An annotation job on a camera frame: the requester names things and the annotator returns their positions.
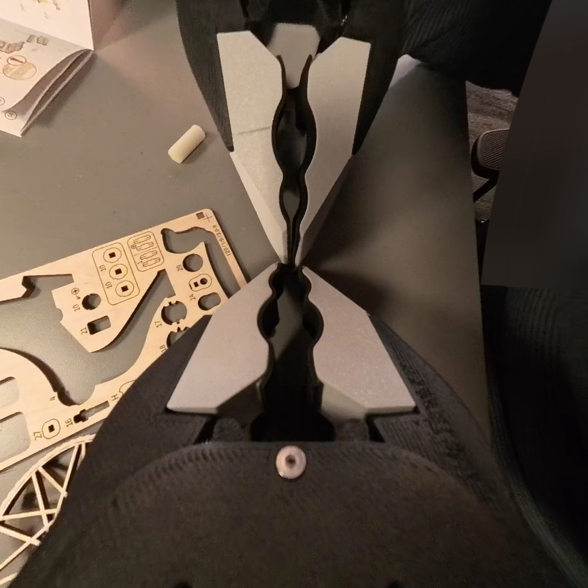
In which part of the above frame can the wooden bicycle front wheel assembly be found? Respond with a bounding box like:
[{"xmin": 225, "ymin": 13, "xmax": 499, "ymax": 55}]
[{"xmin": 0, "ymin": 435, "xmax": 89, "ymax": 554}]

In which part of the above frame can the paper instruction booklet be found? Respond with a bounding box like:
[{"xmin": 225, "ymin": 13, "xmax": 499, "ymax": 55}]
[{"xmin": 0, "ymin": 0, "xmax": 98, "ymax": 138}]

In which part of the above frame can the laser-cut wooden part sheet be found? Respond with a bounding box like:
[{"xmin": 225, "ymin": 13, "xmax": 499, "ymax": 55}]
[{"xmin": 0, "ymin": 209, "xmax": 252, "ymax": 471}]

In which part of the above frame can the pale wax stick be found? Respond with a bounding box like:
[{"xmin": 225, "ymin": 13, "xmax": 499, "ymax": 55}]
[{"xmin": 168, "ymin": 124, "xmax": 206, "ymax": 164}]

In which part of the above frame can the person's striped grey sweater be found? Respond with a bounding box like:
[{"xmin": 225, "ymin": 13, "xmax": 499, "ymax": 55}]
[{"xmin": 480, "ymin": 284, "xmax": 588, "ymax": 588}]

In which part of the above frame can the black office chair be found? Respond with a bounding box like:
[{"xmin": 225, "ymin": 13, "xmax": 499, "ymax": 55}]
[{"xmin": 471, "ymin": 129, "xmax": 511, "ymax": 203}]

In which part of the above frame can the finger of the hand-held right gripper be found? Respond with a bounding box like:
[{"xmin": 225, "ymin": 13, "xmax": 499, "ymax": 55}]
[
  {"xmin": 216, "ymin": 23, "xmax": 300, "ymax": 267},
  {"xmin": 294, "ymin": 23, "xmax": 372, "ymax": 267}
]

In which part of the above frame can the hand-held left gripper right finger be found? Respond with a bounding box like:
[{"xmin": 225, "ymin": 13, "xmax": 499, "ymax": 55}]
[{"xmin": 298, "ymin": 266, "xmax": 417, "ymax": 421}]

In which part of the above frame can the person's right forearm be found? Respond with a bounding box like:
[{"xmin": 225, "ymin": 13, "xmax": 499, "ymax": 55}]
[{"xmin": 397, "ymin": 0, "xmax": 554, "ymax": 81}]

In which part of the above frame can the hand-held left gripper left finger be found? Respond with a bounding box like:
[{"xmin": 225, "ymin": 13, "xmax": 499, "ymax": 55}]
[{"xmin": 167, "ymin": 263, "xmax": 289, "ymax": 414}]

